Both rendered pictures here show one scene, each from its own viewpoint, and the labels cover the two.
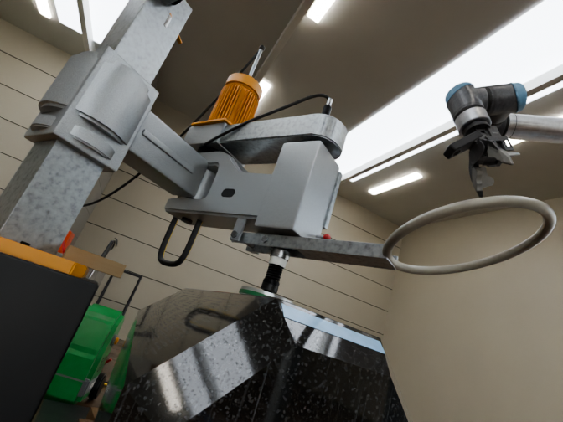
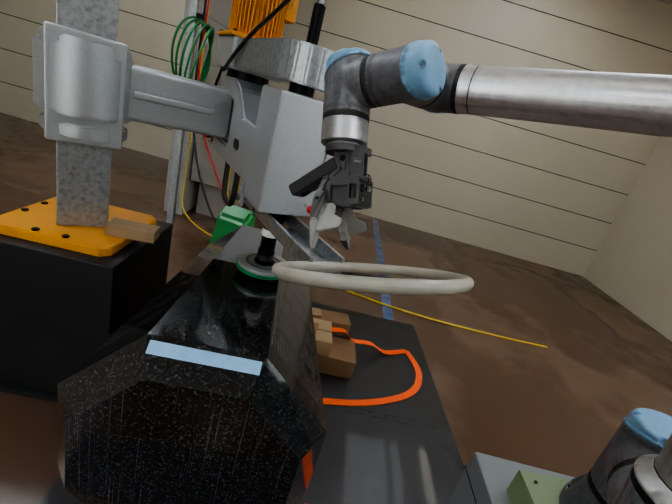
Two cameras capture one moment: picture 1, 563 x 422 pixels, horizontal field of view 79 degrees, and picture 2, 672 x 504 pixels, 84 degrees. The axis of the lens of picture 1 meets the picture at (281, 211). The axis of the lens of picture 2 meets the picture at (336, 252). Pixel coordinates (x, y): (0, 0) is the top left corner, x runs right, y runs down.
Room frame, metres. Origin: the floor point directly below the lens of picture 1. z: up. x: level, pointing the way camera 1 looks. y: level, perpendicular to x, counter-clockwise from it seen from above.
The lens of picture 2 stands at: (0.12, -0.73, 1.56)
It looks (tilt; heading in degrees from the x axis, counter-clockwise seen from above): 21 degrees down; 17
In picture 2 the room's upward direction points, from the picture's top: 16 degrees clockwise
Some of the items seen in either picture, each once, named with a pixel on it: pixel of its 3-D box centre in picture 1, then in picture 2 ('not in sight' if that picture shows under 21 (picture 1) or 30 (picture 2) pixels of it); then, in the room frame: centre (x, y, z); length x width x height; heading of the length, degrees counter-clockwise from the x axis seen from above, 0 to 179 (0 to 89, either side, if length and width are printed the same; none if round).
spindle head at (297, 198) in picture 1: (283, 197); (279, 152); (1.43, 0.01, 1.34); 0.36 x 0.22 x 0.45; 52
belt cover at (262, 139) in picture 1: (259, 146); (271, 66); (1.60, 0.22, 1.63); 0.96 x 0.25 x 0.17; 52
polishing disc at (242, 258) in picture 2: (266, 295); (263, 262); (1.38, -0.05, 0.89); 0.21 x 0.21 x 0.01
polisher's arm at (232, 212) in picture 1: (234, 198); (257, 140); (1.64, 0.25, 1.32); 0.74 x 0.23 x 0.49; 52
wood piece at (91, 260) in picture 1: (94, 261); (133, 230); (1.32, 0.60, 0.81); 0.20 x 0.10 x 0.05; 121
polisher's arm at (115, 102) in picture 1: (136, 137); (141, 93); (1.43, 0.73, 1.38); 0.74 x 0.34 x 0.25; 144
